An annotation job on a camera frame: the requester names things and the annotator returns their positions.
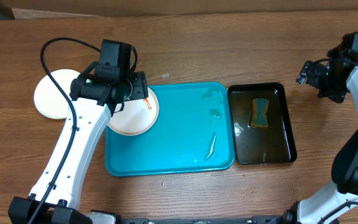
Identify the yellow green sponge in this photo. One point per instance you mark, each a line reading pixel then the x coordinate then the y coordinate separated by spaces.
pixel 259 110

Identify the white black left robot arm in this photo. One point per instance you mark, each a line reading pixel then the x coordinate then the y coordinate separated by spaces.
pixel 55 198

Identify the teal plastic tray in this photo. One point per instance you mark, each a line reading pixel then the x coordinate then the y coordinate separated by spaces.
pixel 192 133

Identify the white plate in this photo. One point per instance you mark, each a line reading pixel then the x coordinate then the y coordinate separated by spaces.
pixel 47 98

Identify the brown cardboard panel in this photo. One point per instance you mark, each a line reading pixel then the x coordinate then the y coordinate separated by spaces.
pixel 175 7

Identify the pink plate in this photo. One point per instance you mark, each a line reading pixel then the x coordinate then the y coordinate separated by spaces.
pixel 135 117

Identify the black water tray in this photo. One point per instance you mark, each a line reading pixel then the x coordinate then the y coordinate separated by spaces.
pixel 271 145

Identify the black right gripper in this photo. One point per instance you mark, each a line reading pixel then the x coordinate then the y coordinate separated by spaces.
pixel 317 73

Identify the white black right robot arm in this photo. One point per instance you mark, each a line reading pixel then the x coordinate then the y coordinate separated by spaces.
pixel 340 194

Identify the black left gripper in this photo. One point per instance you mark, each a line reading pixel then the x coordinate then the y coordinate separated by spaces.
pixel 139 81

